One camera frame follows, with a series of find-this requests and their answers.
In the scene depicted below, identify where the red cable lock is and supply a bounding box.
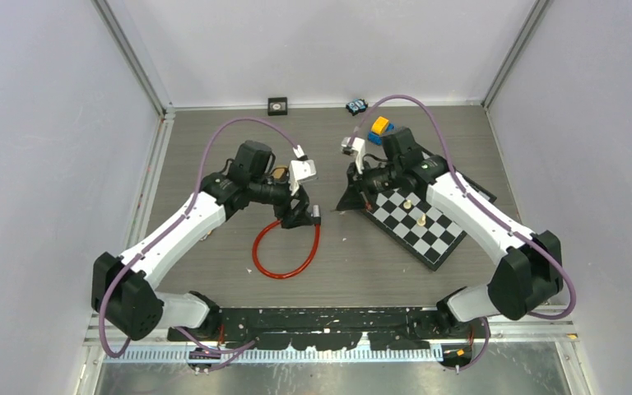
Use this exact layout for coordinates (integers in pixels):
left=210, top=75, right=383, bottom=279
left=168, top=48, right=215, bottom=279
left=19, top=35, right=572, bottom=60
left=252, top=205, right=322, bottom=281

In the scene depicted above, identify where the small blue toy car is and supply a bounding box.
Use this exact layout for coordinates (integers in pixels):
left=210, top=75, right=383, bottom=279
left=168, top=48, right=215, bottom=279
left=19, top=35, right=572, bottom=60
left=345, top=99, right=369, bottom=116

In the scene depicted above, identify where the large brass padlock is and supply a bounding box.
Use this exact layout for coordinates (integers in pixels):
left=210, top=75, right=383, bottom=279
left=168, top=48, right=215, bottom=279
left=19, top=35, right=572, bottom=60
left=271, top=166, right=289, bottom=182

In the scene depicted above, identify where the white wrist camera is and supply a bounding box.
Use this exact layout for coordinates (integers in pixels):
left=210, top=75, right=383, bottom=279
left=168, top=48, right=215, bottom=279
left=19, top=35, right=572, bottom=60
left=341, top=137, right=366, bottom=174
left=288, top=160, right=318, bottom=197

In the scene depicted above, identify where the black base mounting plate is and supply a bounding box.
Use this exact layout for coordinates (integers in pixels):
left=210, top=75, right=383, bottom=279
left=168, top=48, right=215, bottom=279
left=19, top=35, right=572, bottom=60
left=167, top=306, right=491, bottom=353

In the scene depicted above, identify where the yellow blue toy car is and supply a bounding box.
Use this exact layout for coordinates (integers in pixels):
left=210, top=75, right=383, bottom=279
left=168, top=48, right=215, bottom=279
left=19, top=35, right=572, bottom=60
left=367, top=116, right=395, bottom=146

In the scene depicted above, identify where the black white chessboard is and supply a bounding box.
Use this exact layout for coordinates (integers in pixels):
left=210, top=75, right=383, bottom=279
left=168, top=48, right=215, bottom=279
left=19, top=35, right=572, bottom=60
left=361, top=189, right=466, bottom=271

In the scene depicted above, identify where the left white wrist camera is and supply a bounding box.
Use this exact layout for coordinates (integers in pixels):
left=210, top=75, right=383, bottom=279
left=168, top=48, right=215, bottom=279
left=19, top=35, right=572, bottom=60
left=288, top=160, right=318, bottom=197

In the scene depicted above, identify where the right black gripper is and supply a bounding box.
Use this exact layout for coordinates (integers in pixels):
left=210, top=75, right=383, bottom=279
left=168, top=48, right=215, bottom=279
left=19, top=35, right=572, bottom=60
left=338, top=157, right=403, bottom=211

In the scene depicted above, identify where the black square box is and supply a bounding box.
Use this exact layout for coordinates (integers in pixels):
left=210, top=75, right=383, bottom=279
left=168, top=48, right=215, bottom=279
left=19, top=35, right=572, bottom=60
left=267, top=97, right=289, bottom=116

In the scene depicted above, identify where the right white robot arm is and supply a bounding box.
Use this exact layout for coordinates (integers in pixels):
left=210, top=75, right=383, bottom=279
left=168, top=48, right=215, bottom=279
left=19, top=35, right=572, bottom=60
left=337, top=127, right=564, bottom=338

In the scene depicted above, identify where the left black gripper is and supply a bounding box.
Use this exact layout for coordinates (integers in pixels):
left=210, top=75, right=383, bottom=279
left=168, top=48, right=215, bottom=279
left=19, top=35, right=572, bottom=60
left=249, top=172, right=314, bottom=228

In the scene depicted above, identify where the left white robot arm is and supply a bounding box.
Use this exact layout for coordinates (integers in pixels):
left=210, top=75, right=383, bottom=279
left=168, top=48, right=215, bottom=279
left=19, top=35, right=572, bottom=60
left=91, top=140, right=317, bottom=341

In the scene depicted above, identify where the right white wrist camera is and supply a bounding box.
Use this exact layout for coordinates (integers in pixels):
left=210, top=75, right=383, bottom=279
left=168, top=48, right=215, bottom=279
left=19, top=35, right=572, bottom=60
left=341, top=137, right=366, bottom=174

